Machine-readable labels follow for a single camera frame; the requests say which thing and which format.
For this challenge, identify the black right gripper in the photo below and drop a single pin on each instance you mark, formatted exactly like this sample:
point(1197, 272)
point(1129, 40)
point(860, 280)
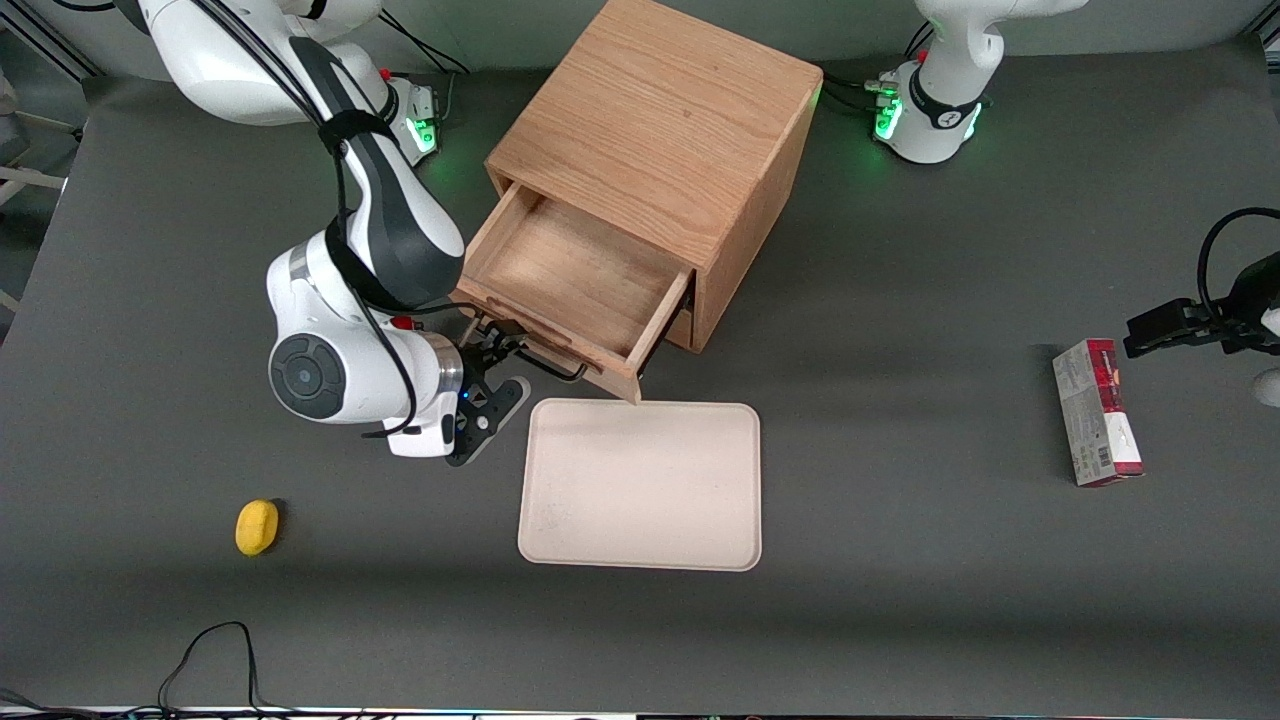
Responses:
point(484, 353)

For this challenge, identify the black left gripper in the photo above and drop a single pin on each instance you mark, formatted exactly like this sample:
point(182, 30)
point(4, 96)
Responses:
point(1250, 300)

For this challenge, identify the wooden drawer with deep tray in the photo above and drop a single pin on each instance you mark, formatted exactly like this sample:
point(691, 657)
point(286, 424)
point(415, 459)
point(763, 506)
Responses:
point(570, 275)

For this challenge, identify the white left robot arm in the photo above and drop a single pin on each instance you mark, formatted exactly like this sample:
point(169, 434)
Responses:
point(940, 100)

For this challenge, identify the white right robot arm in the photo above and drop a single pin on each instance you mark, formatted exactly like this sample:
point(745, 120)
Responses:
point(400, 220)

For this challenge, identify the wooden drawer front panel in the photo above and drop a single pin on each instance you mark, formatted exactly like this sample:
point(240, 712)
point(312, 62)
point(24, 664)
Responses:
point(684, 330)

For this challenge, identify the oak wooden drawer cabinet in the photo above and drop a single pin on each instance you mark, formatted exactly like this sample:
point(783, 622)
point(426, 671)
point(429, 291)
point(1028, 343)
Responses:
point(660, 110)

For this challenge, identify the grey and red carton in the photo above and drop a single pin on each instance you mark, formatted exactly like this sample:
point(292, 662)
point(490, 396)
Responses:
point(1095, 415)

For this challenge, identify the beige rectangular tray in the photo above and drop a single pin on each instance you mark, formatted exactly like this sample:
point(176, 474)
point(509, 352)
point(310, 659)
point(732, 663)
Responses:
point(640, 485)

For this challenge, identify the yellow lemon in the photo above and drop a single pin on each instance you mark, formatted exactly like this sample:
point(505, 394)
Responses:
point(256, 527)

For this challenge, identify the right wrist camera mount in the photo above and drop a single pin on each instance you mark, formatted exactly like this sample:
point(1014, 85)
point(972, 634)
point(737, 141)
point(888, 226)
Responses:
point(490, 425)

